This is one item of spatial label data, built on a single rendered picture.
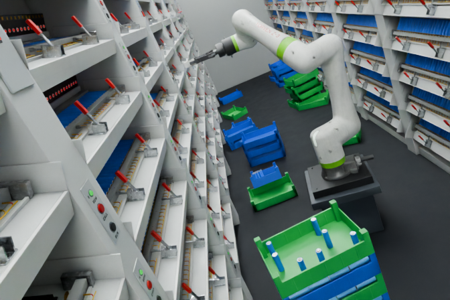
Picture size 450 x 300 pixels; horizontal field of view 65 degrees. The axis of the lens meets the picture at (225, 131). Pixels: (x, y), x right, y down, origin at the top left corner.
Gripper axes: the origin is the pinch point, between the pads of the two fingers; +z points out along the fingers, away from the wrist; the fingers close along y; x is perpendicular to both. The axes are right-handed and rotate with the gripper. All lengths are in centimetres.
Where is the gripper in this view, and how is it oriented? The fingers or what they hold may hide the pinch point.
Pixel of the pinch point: (189, 63)
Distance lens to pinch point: 198.6
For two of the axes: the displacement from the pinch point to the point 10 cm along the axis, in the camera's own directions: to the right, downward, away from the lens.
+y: -0.5, -3.3, 9.4
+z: -9.2, 3.8, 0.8
